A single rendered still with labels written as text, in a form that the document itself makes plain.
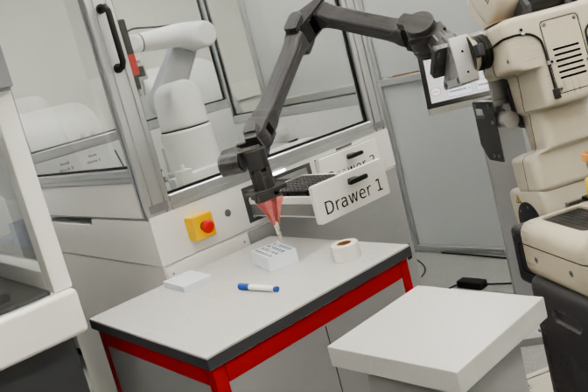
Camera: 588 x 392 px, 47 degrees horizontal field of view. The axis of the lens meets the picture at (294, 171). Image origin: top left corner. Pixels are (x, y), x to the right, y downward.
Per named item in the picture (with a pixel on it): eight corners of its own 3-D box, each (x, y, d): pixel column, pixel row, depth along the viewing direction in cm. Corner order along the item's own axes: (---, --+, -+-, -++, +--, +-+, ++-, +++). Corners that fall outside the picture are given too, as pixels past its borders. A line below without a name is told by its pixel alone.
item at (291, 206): (381, 189, 204) (376, 170, 203) (320, 218, 189) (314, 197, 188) (297, 191, 235) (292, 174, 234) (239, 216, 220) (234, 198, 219)
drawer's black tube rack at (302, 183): (353, 192, 208) (348, 172, 207) (311, 212, 197) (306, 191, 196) (306, 193, 225) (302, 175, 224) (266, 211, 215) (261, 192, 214)
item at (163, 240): (395, 164, 255) (387, 127, 253) (163, 267, 193) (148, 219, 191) (249, 173, 329) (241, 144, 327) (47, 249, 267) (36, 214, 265)
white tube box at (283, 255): (299, 261, 179) (295, 247, 179) (270, 272, 176) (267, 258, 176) (280, 254, 191) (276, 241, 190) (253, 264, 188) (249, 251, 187)
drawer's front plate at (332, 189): (390, 192, 204) (381, 157, 202) (321, 225, 186) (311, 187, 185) (386, 192, 205) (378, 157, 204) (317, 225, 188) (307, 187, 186)
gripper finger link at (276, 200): (256, 228, 178) (246, 194, 177) (280, 219, 181) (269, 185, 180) (267, 231, 172) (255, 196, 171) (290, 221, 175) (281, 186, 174)
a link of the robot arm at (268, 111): (304, 10, 192) (319, 37, 200) (287, 11, 195) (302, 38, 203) (255, 132, 172) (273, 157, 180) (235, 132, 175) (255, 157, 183)
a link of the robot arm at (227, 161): (256, 118, 175) (270, 138, 182) (217, 129, 179) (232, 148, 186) (253, 155, 168) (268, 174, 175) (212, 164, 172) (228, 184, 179)
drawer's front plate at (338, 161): (382, 166, 248) (375, 137, 246) (325, 191, 231) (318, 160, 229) (379, 167, 250) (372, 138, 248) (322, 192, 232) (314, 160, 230)
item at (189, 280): (213, 280, 182) (211, 274, 182) (185, 292, 178) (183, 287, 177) (191, 275, 193) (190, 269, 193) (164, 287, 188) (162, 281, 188)
